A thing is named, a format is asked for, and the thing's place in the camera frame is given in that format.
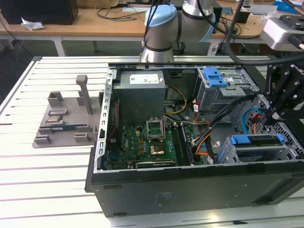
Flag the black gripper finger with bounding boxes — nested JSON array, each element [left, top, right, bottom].
[[260, 64, 291, 126], [273, 75, 304, 124]]

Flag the hard disk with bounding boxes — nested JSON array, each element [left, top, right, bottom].
[[218, 133, 285, 164]]

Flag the grey disk bay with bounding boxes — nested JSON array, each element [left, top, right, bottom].
[[217, 133, 299, 164]]

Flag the grey optical drive cage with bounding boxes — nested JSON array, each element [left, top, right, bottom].
[[196, 67, 260, 114]]

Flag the blue drive cage latch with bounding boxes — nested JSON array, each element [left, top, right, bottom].
[[203, 67, 229, 88]]

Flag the clear plastic bags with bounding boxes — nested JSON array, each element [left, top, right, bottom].
[[255, 13, 270, 26]]

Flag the blue cardboard box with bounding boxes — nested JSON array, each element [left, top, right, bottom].
[[273, 0, 299, 12]]

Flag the grey flat tray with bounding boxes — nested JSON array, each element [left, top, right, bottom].
[[249, 4, 278, 15]]

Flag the small black cube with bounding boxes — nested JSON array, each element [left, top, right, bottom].
[[235, 9, 251, 24]]

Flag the black computer tower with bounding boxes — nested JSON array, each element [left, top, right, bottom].
[[212, 6, 223, 34]]

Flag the metal socket cover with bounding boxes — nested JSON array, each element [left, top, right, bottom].
[[145, 117, 166, 143]]

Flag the black open PC case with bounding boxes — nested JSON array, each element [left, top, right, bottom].
[[85, 56, 304, 218]]

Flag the CPU socket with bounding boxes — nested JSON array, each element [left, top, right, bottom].
[[149, 140, 167, 156]]

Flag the grey power supply unit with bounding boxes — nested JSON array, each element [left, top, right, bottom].
[[113, 70, 170, 126]]

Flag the black graphics card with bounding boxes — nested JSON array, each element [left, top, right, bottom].
[[134, 160, 178, 170]]

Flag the green motherboard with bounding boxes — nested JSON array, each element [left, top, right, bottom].
[[105, 123, 205, 170]]

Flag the long wooden desk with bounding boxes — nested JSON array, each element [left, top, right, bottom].
[[0, 0, 304, 40]]

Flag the grey parts rack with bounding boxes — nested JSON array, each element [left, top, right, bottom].
[[32, 75, 105, 149]]

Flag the RAM stick with blue label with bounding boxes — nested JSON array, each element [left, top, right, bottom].
[[50, 125, 78, 132]]

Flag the crumpled white paper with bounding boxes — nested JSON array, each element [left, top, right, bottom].
[[20, 17, 46, 31]]

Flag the orange wire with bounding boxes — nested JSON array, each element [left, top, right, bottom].
[[248, 114, 261, 135]]

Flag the blue wire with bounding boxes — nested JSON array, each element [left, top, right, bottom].
[[240, 106, 262, 138]]

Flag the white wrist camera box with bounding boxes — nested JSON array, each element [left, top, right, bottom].
[[259, 18, 304, 51]]

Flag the black cable bundle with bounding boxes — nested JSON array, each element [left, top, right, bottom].
[[190, 94, 260, 164]]

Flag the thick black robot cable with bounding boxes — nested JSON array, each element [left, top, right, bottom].
[[226, 0, 304, 67]]

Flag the yellow wire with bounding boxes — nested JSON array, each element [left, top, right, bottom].
[[163, 85, 189, 117]]

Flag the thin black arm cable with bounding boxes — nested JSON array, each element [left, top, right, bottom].
[[142, 0, 172, 47]]

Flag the red and black wire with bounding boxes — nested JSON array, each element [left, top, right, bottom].
[[111, 99, 120, 141]]

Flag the black desk cables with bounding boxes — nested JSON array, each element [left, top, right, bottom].
[[96, 7, 141, 22]]

